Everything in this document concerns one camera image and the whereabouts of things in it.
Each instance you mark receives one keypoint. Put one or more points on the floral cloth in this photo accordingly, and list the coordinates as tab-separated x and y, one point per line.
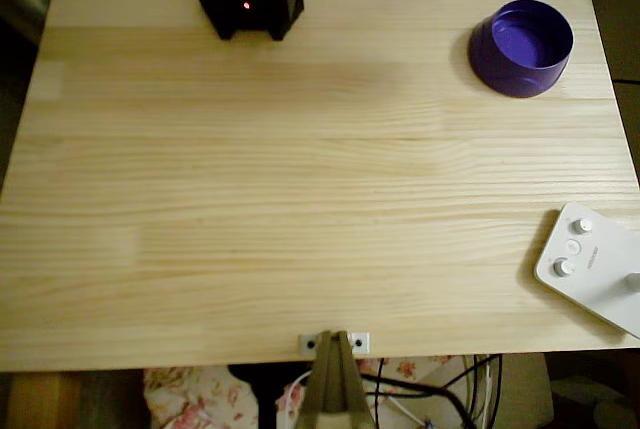
200	399

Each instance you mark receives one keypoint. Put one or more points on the tan camera stand post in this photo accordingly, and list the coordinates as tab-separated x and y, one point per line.
332	384

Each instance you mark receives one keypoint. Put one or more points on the white lamp base with knobs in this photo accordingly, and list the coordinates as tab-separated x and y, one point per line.
595	274

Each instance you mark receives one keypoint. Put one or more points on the purple bowl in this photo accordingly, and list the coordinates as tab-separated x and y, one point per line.
520	49

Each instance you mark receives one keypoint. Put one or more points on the wooden table leg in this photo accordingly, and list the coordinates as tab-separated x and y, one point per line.
45	399

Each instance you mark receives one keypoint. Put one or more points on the white mounting bracket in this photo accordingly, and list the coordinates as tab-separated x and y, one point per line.
362	342

